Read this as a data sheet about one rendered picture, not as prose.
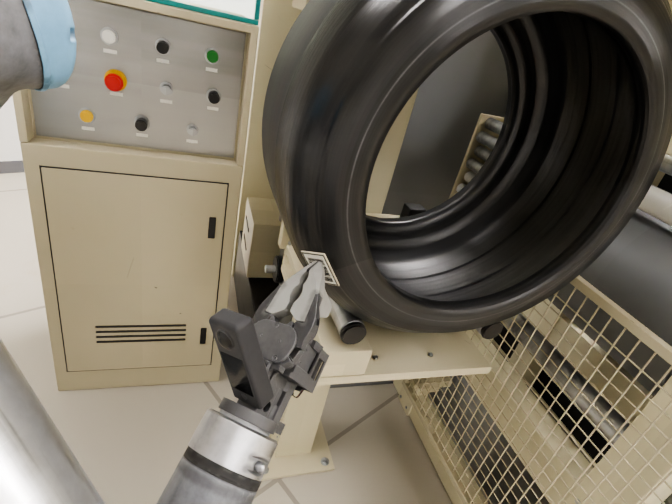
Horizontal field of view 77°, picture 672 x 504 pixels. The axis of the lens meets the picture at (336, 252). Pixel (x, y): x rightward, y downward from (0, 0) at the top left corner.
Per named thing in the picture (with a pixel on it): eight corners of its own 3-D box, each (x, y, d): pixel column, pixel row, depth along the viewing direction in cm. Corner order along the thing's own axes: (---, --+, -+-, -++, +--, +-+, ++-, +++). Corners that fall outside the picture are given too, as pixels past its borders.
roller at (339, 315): (320, 227, 97) (310, 242, 99) (305, 219, 95) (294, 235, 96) (372, 330, 69) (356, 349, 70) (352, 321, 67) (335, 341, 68)
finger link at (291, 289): (315, 276, 61) (286, 333, 57) (296, 253, 57) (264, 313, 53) (333, 280, 60) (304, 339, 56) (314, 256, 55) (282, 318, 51)
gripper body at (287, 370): (289, 337, 59) (246, 421, 54) (256, 308, 53) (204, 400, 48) (333, 351, 55) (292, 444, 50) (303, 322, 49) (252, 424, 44)
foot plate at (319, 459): (247, 412, 157) (248, 408, 156) (316, 406, 167) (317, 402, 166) (256, 481, 136) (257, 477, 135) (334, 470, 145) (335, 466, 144)
